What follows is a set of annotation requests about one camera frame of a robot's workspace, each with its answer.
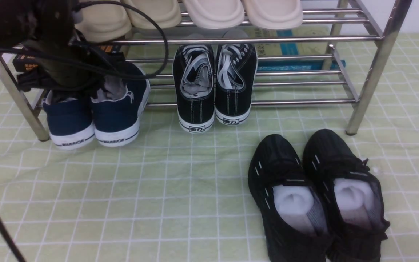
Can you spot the black canvas sneaker right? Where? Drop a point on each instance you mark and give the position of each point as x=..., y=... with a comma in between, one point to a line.
x=236, y=68

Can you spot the cream slipper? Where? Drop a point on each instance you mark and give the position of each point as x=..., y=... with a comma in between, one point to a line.
x=215, y=14
x=274, y=14

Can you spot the cream slipper far right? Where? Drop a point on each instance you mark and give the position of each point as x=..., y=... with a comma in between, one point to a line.
x=274, y=14

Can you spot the black knit sneaker right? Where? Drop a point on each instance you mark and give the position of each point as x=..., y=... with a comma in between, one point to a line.
x=352, y=196

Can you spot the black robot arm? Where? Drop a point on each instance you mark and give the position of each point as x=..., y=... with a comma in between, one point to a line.
x=73, y=68

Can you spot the black orange book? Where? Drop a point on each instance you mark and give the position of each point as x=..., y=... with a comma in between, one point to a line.
x=25, y=63

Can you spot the navy canvas sneaker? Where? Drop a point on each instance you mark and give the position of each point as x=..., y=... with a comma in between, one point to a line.
x=70, y=121
x=117, y=108

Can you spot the black knit sneaker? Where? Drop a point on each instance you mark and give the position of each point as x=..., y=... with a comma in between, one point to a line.
x=293, y=215
x=352, y=196

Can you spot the black canvas sneaker left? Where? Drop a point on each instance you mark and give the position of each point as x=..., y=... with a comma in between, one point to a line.
x=193, y=77

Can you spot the black canvas sneaker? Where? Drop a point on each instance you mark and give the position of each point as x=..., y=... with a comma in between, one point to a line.
x=193, y=77
x=236, y=68

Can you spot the tan slipper far left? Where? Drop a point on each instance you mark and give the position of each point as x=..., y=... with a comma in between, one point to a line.
x=105, y=22

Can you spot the stainless steel shoe rack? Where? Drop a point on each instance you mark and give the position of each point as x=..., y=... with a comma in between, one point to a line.
x=352, y=22

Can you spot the green checked tablecloth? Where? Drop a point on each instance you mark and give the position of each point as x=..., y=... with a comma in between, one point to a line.
x=171, y=196

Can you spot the black knit sneaker left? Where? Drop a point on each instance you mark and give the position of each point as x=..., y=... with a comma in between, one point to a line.
x=293, y=215

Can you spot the tan slipper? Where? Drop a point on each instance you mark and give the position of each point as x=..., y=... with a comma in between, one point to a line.
x=105, y=22
x=166, y=13

